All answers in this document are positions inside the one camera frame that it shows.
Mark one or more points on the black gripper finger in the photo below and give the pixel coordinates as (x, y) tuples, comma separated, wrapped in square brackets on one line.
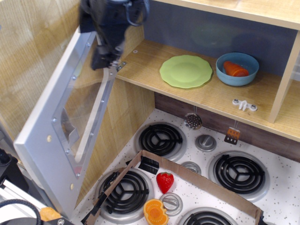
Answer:
[(102, 58)]

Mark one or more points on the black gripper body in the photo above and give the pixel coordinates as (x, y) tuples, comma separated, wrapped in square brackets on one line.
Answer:
[(107, 18)]

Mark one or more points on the silver toy microwave door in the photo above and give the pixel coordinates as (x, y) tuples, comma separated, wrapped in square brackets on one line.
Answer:
[(56, 142)]

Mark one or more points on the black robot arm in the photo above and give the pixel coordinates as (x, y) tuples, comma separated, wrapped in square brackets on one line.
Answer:
[(137, 12)]

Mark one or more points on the green plastic plate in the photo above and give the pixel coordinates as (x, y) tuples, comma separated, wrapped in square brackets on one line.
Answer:
[(186, 71)]

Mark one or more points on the back left black burner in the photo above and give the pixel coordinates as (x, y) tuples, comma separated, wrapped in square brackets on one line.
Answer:
[(163, 139)]

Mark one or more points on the black burner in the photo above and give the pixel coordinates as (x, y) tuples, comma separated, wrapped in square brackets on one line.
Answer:
[(241, 173), (163, 139), (125, 204), (206, 216)]

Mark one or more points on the silver toy skimmer ladle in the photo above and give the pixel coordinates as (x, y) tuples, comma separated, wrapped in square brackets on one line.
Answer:
[(192, 120)]

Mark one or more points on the brown cardboard barrier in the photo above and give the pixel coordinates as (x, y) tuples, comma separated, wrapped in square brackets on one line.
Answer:
[(151, 163)]

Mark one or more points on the orange toy carrot piece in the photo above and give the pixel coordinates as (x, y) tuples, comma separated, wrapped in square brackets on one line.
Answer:
[(235, 70)]

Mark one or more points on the silver back stove knob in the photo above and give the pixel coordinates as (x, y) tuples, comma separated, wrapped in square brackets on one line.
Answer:
[(205, 143)]

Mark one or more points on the silver stove knob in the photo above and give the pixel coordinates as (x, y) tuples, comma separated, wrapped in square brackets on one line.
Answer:
[(205, 143), (192, 166), (173, 203)]

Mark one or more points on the blue plastic bowl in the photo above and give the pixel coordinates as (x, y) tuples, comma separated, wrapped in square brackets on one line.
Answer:
[(246, 61)]

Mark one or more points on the red toy strawberry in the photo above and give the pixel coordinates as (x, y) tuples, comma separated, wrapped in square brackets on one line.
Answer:
[(165, 181)]

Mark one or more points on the silver middle stove knob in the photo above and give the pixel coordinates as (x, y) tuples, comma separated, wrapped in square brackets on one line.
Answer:
[(192, 166)]

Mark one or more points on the white door latch clip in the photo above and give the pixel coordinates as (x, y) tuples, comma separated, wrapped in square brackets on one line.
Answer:
[(244, 105)]

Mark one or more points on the front left black burner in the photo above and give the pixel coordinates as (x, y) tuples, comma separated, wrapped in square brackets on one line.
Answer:
[(125, 204)]

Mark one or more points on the orange toy spatula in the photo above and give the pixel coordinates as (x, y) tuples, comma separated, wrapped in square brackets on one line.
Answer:
[(232, 134)]

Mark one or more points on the silver front stove knob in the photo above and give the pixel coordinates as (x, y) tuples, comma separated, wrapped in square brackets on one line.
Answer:
[(173, 203)]

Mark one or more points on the orange toy pepper half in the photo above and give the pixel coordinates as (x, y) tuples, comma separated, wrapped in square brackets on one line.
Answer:
[(155, 212)]

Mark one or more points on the orange toy food piece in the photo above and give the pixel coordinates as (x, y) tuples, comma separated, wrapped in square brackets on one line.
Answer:
[(49, 214)]

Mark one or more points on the back right black burner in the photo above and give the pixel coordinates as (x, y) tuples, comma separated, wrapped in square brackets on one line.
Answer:
[(241, 173)]

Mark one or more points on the front right black burner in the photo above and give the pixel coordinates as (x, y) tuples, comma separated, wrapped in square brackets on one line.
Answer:
[(206, 216)]

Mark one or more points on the grey wall phone holder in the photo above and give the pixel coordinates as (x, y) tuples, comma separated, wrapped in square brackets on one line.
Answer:
[(70, 131)]

